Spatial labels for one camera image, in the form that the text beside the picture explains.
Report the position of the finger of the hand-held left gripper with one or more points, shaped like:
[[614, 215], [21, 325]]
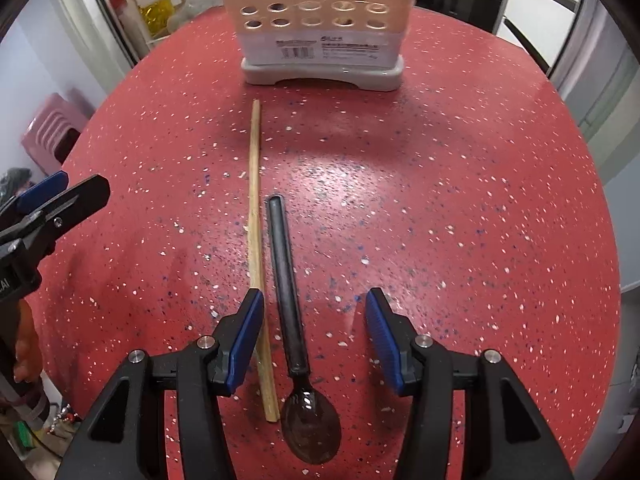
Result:
[[80, 200], [45, 187]]

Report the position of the yellow bottle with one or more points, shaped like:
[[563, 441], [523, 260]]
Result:
[[160, 17]]

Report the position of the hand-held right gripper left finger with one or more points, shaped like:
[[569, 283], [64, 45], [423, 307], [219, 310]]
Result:
[[247, 340]]

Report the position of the person's left hand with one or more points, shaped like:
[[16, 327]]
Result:
[[27, 350]]

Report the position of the black oven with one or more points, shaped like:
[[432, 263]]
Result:
[[460, 0]]

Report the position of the grey door frame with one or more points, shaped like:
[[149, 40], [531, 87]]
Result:
[[585, 60]]

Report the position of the wooden chopstick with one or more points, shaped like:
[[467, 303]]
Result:
[[255, 210]]

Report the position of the pink plastic stool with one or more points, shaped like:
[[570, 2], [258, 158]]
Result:
[[55, 125]]

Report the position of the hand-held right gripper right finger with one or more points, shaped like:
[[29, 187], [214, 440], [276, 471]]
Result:
[[385, 345]]

